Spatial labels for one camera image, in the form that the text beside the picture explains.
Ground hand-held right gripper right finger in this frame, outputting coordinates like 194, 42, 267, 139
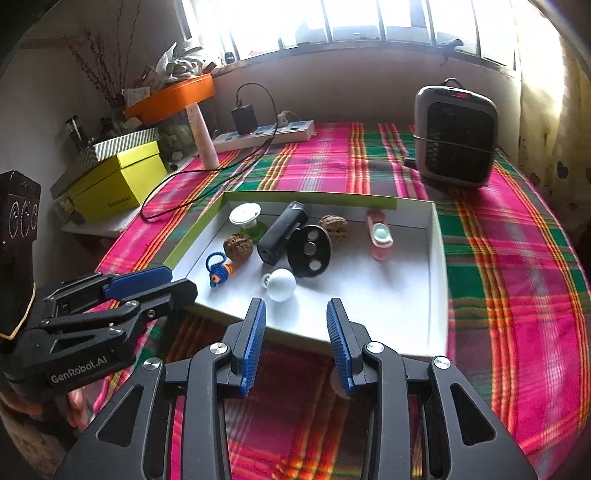
325, 298, 539, 480

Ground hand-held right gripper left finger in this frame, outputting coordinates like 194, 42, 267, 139
53, 298, 267, 480

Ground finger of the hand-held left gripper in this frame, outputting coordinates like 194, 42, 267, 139
44, 264, 173, 315
39, 279, 198, 355

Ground blue and orange crochet toy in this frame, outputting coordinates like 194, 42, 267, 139
205, 252, 235, 289

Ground white ball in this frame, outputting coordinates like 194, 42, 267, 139
262, 268, 296, 303

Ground white tray with green rim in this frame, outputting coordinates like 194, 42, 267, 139
164, 189, 450, 358

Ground brown walnut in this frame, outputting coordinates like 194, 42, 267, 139
223, 233, 254, 263
318, 215, 349, 241

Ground black round disc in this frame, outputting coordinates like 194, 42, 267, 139
287, 224, 332, 278

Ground black flashlight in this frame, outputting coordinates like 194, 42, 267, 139
257, 201, 310, 266

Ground pink case with green oval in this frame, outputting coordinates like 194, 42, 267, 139
366, 209, 394, 260

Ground yellow-green box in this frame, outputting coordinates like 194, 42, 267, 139
69, 141, 168, 224

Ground white and green spool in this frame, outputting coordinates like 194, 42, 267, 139
229, 203, 267, 241

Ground striped white box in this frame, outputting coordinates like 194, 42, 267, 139
92, 127, 160, 162

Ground green jar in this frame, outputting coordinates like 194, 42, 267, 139
161, 121, 192, 155

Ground pink tube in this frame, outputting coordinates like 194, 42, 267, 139
187, 104, 220, 169

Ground dark glass jar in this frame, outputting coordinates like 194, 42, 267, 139
65, 115, 90, 148

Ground plaid blanket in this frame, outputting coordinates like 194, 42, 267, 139
69, 121, 587, 480

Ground orange round tray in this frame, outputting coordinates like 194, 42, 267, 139
124, 74, 217, 125

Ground black charger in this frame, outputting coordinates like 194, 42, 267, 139
231, 104, 258, 136

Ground white power strip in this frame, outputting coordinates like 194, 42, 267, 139
212, 120, 315, 153

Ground dried branches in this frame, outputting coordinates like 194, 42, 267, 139
65, 4, 141, 109

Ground pile of plastic bags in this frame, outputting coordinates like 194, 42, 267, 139
141, 41, 218, 90

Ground grey space heater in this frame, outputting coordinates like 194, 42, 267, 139
405, 78, 499, 188

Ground yellow curtain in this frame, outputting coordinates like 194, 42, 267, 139
515, 28, 591, 232

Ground black power adapter with cable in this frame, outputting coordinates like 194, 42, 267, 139
141, 83, 280, 222

